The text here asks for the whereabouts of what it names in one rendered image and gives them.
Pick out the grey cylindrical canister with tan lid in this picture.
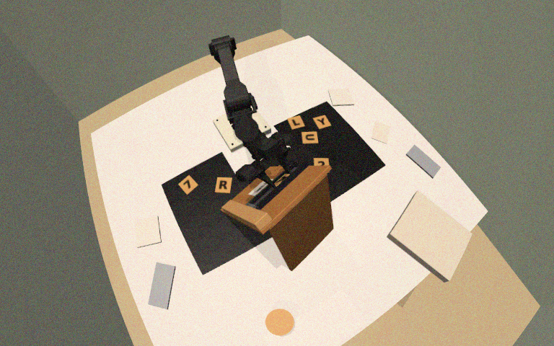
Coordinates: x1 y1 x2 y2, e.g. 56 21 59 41
265 309 294 336

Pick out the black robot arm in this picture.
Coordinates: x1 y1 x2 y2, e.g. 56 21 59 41
208 35 285 161

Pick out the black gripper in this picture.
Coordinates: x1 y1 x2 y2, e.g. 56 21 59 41
236 130 296 188

